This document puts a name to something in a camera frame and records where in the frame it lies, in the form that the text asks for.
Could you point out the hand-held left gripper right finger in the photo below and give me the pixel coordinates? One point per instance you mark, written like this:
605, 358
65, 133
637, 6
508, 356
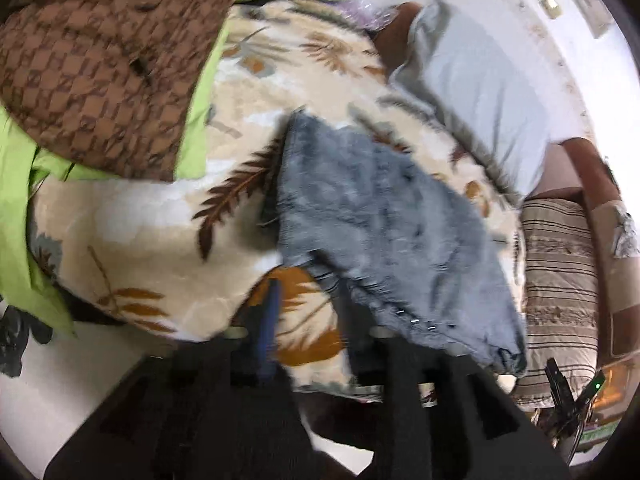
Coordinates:
400, 400

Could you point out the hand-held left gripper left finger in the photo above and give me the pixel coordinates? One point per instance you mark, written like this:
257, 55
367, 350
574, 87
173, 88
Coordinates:
267, 330

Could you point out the blue-grey pants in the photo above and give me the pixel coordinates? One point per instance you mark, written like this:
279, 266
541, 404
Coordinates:
380, 210

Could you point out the beige leaf print blanket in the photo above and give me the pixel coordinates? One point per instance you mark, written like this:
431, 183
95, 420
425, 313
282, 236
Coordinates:
150, 220

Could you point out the white crumpled cloth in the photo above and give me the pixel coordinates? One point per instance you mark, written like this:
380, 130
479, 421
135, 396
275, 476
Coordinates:
627, 235

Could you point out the black and white cloth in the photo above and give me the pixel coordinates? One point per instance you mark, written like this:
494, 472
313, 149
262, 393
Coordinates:
22, 340

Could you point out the lime green bed sheet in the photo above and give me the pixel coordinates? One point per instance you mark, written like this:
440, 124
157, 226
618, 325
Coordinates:
15, 240

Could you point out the light grey pillow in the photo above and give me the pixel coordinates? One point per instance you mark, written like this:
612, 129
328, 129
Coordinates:
475, 95

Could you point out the brown checkered blanket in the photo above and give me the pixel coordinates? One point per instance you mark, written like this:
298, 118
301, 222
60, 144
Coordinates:
90, 70

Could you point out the purple cloth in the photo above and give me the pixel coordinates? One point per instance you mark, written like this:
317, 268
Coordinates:
360, 14

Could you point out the white wall panel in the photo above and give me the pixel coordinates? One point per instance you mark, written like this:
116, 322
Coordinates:
587, 2

